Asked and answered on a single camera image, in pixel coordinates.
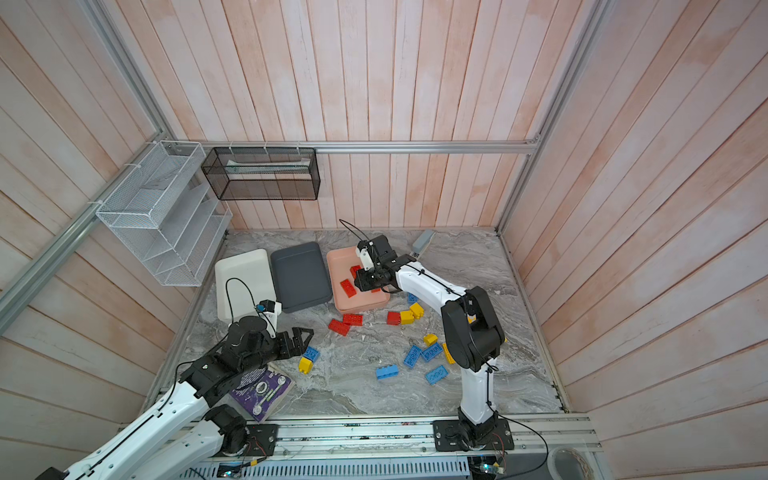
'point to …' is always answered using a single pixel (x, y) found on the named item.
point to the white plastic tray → (243, 283)
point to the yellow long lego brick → (448, 355)
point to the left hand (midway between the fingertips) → (301, 341)
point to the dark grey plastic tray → (300, 276)
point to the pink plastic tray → (339, 260)
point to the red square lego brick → (393, 318)
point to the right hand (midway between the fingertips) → (359, 280)
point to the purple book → (262, 393)
